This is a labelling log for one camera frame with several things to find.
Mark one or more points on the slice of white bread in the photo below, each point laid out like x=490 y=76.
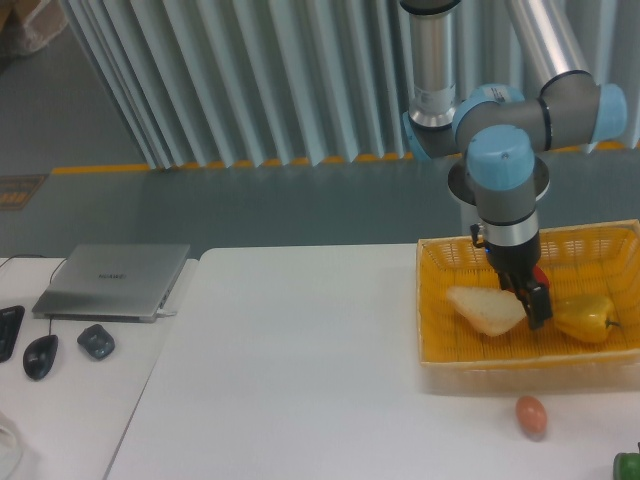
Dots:
x=492 y=312

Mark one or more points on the silver laptop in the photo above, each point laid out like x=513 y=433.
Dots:
x=121 y=282

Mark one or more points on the brown egg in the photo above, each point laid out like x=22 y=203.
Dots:
x=531 y=415

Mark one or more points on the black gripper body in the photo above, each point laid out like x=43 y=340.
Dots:
x=519 y=259

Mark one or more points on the dark grey small device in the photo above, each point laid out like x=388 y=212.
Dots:
x=96 y=342

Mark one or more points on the white folding screen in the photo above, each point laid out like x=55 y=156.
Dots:
x=233 y=81

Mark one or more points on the black computer mouse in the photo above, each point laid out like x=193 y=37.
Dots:
x=39 y=357

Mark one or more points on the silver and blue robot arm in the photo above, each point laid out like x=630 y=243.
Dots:
x=499 y=133

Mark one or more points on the red bell pepper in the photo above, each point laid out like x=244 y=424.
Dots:
x=540 y=278

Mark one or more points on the yellow bell pepper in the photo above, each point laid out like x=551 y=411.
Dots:
x=586 y=318

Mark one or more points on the yellow woven basket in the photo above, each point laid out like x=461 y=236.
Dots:
x=601 y=258

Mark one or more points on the green object at edge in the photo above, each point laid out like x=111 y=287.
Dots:
x=626 y=466

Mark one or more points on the brown cardboard box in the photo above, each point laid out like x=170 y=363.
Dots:
x=30 y=25

